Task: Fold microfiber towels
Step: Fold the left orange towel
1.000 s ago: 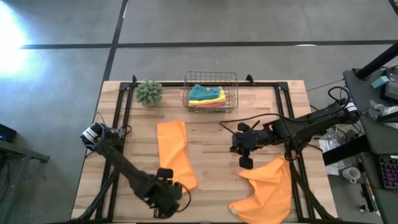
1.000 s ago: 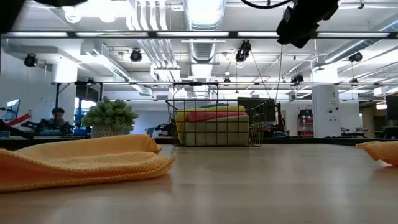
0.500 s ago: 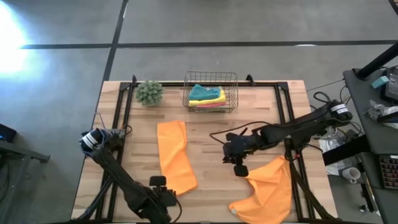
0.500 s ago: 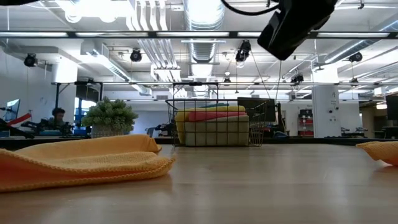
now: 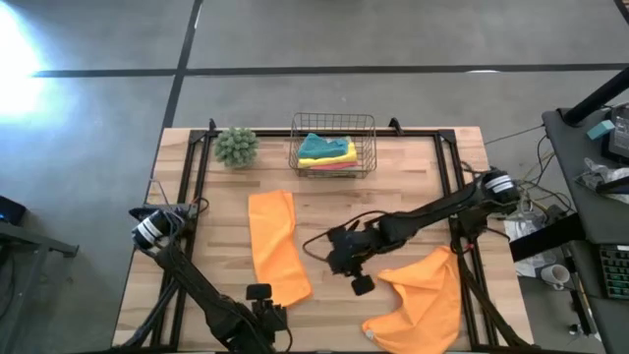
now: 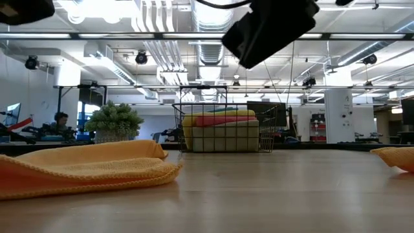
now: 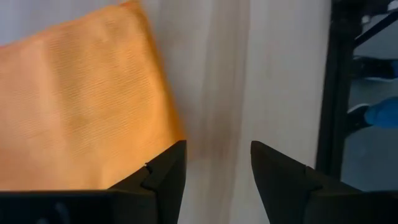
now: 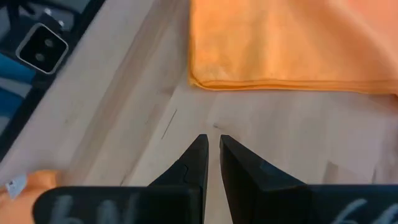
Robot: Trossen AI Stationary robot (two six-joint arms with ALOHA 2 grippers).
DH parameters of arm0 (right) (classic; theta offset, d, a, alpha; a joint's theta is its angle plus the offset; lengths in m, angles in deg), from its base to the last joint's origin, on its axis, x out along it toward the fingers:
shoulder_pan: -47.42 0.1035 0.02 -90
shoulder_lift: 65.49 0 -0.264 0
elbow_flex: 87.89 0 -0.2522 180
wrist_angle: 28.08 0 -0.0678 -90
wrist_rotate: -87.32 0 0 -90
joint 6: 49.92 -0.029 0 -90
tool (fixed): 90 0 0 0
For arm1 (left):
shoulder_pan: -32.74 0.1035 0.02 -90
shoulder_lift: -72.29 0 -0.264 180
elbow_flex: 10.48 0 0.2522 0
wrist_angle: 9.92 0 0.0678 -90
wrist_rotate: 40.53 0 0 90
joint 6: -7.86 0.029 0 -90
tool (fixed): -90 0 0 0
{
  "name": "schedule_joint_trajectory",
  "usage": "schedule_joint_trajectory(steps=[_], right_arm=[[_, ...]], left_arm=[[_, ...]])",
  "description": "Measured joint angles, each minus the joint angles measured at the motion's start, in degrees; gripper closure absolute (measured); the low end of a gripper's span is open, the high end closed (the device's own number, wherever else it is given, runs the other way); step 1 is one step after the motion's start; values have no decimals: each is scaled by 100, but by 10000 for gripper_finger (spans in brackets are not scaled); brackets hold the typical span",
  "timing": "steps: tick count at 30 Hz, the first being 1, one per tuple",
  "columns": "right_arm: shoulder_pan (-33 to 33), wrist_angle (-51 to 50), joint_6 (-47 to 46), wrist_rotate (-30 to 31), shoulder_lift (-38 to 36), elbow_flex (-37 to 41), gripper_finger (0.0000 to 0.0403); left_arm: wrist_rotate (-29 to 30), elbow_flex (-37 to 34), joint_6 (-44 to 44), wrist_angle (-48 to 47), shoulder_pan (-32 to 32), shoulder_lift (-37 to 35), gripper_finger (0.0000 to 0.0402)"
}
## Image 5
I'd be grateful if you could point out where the wire mesh basket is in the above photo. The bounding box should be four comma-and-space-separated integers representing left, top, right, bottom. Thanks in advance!
288, 111, 378, 180

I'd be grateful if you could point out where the black crossbar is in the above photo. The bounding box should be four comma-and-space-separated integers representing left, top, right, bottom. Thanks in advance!
508, 213, 586, 262

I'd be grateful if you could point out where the teal microfiber towel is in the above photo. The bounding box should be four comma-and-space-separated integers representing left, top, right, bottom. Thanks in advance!
297, 132, 351, 160

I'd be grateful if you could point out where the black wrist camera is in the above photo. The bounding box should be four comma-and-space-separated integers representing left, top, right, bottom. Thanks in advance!
245, 283, 273, 302
350, 273, 376, 297

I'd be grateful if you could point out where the black keyboard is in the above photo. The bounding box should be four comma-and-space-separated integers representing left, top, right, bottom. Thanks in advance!
598, 243, 629, 301

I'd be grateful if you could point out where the white mug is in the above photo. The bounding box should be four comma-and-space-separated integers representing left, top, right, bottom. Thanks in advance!
540, 264, 571, 291

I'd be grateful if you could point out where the grey metal bench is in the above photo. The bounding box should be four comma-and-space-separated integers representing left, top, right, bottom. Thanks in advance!
0, 220, 80, 354

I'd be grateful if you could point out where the black desk device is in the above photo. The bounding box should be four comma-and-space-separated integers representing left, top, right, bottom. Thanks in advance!
601, 102, 629, 166

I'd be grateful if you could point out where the white bag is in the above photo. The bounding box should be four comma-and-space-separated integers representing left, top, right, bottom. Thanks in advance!
503, 206, 556, 279

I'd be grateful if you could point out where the clear plastic bag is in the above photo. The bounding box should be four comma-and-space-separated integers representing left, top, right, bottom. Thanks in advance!
574, 156, 629, 206

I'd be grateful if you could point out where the yellow microfiber towel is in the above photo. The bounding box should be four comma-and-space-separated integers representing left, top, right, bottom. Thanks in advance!
297, 141, 359, 170

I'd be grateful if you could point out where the black metal table frame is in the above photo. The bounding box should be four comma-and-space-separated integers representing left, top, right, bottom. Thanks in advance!
115, 117, 537, 354

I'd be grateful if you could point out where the black box with blue light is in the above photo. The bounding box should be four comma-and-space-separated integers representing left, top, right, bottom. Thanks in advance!
0, 195, 29, 227

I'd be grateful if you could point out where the orange microfiber towel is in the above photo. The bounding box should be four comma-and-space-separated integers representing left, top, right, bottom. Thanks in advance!
361, 244, 463, 354
247, 189, 315, 309

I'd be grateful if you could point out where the pink microfiber towel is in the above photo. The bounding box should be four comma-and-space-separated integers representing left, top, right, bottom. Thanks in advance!
308, 161, 361, 172

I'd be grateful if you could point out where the light blue block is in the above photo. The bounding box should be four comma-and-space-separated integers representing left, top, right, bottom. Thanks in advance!
587, 119, 616, 142

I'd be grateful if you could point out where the black right camera cable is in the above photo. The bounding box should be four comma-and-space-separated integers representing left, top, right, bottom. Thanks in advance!
301, 209, 389, 263

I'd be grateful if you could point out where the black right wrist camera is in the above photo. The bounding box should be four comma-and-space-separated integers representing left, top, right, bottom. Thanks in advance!
350, 273, 376, 297

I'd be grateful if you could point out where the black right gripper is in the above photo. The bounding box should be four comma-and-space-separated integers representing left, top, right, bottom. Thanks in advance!
325, 224, 382, 277

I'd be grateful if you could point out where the potted green succulent plant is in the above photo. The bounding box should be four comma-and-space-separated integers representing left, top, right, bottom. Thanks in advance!
213, 126, 260, 168

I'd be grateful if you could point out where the grey side desk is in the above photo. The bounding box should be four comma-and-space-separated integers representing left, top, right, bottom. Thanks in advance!
540, 105, 629, 354

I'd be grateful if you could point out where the black pole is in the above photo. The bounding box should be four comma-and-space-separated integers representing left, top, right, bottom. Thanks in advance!
562, 66, 629, 127

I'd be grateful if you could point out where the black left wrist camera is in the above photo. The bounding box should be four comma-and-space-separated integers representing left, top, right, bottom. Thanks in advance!
245, 283, 273, 302

